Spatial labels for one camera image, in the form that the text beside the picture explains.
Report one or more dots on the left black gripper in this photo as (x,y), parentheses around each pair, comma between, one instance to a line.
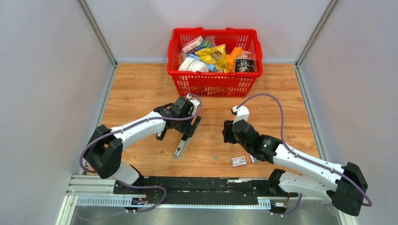
(189,129)

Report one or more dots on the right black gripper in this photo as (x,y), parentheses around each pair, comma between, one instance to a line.
(227,133)

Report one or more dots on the grey and black stapler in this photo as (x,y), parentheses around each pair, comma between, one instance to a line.
(182,146)

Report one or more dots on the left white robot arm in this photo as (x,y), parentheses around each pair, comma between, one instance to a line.
(103,153)

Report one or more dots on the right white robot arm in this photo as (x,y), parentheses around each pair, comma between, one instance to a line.
(343,185)

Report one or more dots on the red white staple box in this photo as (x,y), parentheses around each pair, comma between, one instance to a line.
(238,161)

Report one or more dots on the red plastic shopping basket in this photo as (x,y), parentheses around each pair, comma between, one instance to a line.
(215,83)

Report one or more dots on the white round package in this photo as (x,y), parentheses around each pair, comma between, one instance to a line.
(193,65)

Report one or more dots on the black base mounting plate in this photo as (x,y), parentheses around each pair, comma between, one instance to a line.
(202,190)

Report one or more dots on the black can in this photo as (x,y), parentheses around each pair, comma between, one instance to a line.
(244,65)

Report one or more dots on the orange package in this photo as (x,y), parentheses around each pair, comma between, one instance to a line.
(230,58)

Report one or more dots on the yellow snack bag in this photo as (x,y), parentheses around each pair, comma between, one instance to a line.
(214,55)

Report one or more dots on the white pink box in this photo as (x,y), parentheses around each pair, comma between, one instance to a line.
(193,45)

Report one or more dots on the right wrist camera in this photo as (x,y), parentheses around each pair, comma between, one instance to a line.
(241,113)

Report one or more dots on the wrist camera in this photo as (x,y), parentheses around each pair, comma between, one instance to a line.
(194,104)
(241,113)

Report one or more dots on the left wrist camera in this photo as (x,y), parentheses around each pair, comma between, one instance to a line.
(194,104)

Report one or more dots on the aluminium frame rail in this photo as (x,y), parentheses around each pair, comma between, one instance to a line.
(94,191)

